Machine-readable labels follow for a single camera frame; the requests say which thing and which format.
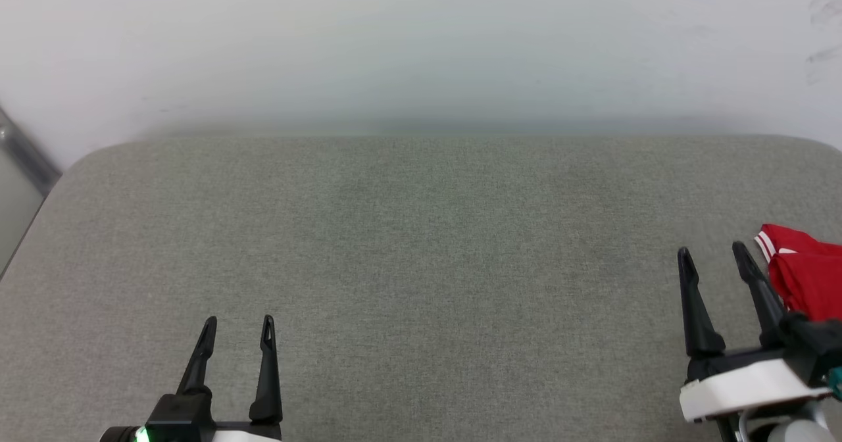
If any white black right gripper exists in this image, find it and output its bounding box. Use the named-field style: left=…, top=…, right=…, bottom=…
left=677, top=241, right=832, bottom=424

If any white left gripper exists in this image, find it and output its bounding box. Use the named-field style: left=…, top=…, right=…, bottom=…
left=176, top=314, right=284, bottom=442

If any red white basketball jersey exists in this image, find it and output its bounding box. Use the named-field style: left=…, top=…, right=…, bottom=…
left=753, top=223, right=842, bottom=325

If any black cylinder with green light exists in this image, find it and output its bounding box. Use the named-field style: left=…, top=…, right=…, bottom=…
left=99, top=425, right=149, bottom=442

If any grey fabric sofa cushion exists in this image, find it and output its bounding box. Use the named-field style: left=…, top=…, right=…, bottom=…
left=0, top=134, right=842, bottom=442

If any dark grey wall rail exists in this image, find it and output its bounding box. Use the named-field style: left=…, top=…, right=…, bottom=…
left=0, top=105, right=64, bottom=197

